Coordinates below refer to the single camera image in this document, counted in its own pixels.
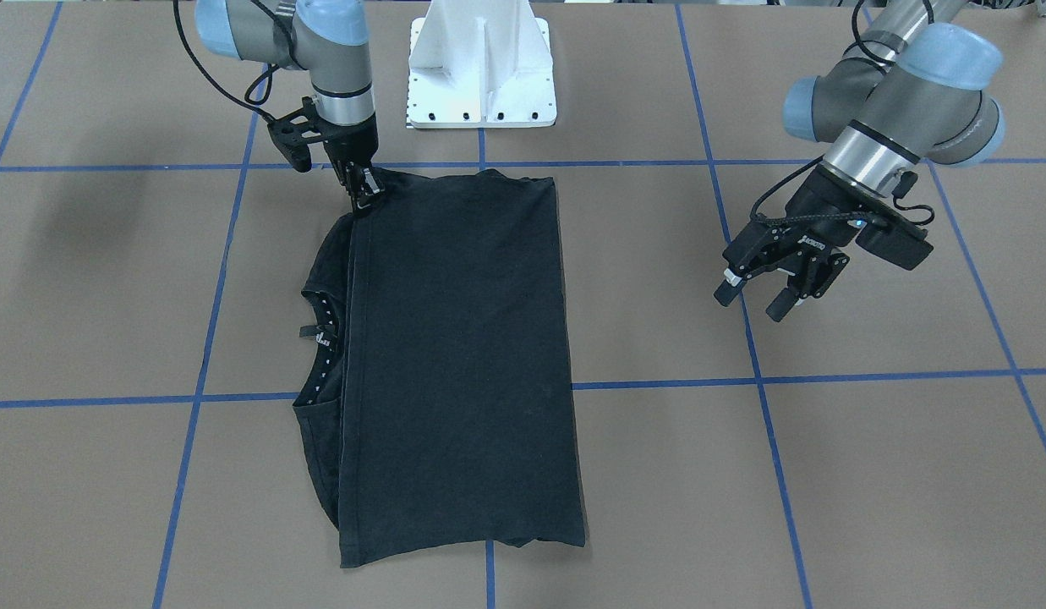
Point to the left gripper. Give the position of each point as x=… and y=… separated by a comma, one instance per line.
x=814, y=207

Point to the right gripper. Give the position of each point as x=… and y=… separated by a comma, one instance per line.
x=351, y=141

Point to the black graphic t-shirt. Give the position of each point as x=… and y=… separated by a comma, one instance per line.
x=438, y=409

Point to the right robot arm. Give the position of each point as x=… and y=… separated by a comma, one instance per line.
x=330, y=41

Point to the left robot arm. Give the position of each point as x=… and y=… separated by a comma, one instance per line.
x=913, y=87

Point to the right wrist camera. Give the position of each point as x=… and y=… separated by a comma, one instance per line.
x=293, y=134

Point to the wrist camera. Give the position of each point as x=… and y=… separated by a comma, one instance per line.
x=889, y=236
x=293, y=134

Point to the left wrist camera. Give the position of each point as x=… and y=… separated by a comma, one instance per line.
x=889, y=236

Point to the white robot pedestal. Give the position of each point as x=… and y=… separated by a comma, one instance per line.
x=480, y=64

